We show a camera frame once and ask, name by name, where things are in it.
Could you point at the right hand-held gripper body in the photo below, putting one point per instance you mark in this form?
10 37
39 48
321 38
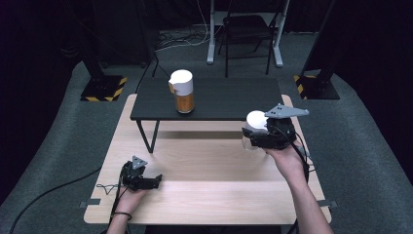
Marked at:
279 133

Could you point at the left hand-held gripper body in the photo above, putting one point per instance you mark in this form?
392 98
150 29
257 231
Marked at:
133 177

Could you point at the white ball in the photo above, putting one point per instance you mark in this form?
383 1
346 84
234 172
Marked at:
256 119

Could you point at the black low shelf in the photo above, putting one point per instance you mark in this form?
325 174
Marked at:
220 97

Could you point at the person's left hand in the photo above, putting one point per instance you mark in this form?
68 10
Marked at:
130 200

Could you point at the person's right hand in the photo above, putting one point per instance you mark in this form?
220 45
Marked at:
290 162

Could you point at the black wrist band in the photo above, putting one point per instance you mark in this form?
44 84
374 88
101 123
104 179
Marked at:
122 214

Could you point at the grey tape strip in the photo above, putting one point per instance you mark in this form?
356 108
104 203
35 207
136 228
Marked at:
328 204
90 202

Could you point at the black stand with striped base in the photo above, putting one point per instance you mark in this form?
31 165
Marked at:
318 87
102 87

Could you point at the orange jar with white lid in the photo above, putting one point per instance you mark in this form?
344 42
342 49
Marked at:
185 102

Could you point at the black folding chair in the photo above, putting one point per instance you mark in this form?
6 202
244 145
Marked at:
246 29

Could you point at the white desk frame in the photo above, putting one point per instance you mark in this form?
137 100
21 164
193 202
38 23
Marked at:
211 48

